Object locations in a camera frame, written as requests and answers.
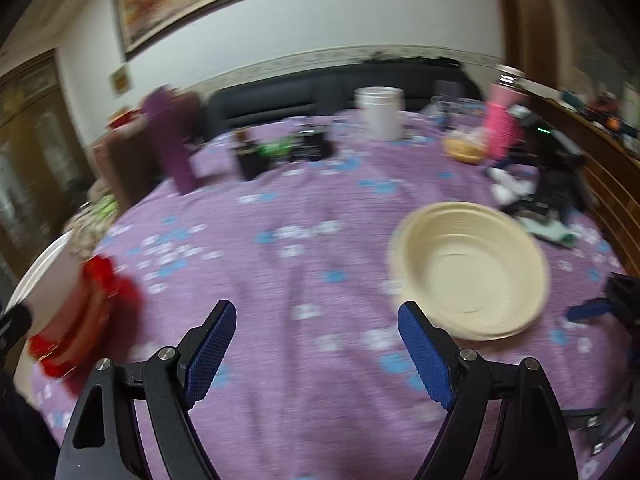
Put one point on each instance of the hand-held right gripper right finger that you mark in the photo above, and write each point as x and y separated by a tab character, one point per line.
427	355

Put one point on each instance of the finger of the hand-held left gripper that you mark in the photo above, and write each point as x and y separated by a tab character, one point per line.
15	327

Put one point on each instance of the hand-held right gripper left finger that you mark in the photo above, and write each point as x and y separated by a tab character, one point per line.
210	355

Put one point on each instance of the large beige ribbed bowl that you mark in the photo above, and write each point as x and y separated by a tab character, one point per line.
480	335

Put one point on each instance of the round white bowl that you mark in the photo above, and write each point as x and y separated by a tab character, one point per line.
42	270

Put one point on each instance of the small beige ribbed bowl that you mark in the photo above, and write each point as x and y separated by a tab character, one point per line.
475	270

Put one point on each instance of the large red plate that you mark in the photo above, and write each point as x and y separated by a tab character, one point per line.
115	300

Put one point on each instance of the patterned blanket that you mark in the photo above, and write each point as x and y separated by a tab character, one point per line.
92	225

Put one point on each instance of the purple floral tablecloth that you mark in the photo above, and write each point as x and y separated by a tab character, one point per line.
300	260

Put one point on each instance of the wooden door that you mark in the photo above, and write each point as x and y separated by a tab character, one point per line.
35	170

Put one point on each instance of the green and white cloth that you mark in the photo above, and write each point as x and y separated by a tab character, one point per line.
550	232

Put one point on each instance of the brown chair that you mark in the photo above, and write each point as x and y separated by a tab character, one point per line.
125	165

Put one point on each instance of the black motor with wooden knob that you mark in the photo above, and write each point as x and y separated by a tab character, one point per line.
246	160

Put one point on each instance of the black spare gripper device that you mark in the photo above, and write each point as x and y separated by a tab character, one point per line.
622	305

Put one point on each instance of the purple thermos bottle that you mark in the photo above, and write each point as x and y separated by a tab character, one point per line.
170	145

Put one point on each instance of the green circuit board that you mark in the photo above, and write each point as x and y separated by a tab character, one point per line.
275	149

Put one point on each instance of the black tripod device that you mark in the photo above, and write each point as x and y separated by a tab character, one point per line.
550	170

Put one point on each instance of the black round motor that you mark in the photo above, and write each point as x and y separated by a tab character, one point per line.
315	145

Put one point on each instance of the stack of red dishes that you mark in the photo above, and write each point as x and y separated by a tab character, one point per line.
125	119

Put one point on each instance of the white plastic jar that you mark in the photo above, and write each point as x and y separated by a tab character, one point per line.
378	115

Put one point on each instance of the pink knit-sleeved bottle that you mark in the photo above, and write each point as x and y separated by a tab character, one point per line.
502	120

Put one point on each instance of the black sofa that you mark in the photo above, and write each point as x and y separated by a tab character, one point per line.
300	92

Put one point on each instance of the yellow wall notice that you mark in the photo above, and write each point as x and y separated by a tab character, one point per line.
120	79

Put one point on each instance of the dark wooden door frame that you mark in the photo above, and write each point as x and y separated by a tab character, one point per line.
530	20

